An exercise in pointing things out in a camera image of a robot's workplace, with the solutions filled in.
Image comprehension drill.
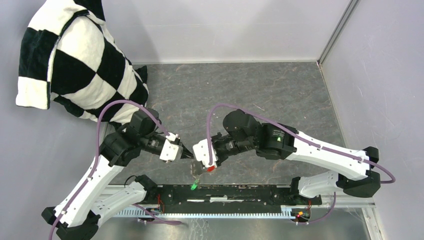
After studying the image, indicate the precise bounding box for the metal key holder red handle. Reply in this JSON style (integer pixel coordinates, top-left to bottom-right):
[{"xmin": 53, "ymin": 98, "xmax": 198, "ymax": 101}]
[{"xmin": 190, "ymin": 159, "xmax": 217, "ymax": 176}]

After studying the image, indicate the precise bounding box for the key with green tag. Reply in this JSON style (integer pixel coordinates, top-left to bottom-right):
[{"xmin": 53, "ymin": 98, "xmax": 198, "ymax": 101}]
[{"xmin": 190, "ymin": 180, "xmax": 199, "ymax": 191}]

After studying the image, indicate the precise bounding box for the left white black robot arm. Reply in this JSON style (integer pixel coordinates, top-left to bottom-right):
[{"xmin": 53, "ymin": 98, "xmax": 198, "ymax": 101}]
[{"xmin": 41, "ymin": 108, "xmax": 194, "ymax": 240}]

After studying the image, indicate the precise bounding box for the black white checkered cloth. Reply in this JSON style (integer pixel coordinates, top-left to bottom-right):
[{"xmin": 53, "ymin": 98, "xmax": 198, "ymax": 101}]
[{"xmin": 15, "ymin": 0, "xmax": 149, "ymax": 127}]

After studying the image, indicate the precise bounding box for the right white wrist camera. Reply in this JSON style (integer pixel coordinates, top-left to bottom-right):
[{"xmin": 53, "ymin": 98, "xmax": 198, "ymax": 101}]
[{"xmin": 192, "ymin": 139, "xmax": 218, "ymax": 170}]

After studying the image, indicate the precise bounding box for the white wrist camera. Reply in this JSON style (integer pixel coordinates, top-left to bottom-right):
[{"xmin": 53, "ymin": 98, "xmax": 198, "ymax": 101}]
[
  {"xmin": 192, "ymin": 139, "xmax": 218, "ymax": 170},
  {"xmin": 159, "ymin": 133, "xmax": 182, "ymax": 162}
]

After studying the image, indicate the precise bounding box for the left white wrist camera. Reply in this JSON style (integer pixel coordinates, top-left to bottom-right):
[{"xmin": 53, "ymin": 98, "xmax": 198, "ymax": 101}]
[{"xmin": 159, "ymin": 133, "xmax": 182, "ymax": 162}]

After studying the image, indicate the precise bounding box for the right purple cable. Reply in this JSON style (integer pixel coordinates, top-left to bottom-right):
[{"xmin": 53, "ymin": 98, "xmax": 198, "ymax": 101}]
[{"xmin": 205, "ymin": 103, "xmax": 397, "ymax": 226}]

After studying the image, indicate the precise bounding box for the purple cable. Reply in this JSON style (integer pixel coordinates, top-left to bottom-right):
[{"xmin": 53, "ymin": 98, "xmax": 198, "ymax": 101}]
[
  {"xmin": 205, "ymin": 103, "xmax": 397, "ymax": 226},
  {"xmin": 47, "ymin": 99, "xmax": 185, "ymax": 240}
]

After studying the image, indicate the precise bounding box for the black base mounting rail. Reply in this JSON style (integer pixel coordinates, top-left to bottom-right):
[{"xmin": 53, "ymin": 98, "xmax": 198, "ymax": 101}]
[{"xmin": 138, "ymin": 184, "xmax": 323, "ymax": 214}]

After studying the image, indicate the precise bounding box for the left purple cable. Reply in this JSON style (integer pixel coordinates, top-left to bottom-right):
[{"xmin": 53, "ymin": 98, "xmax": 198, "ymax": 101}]
[{"xmin": 47, "ymin": 99, "xmax": 185, "ymax": 240}]

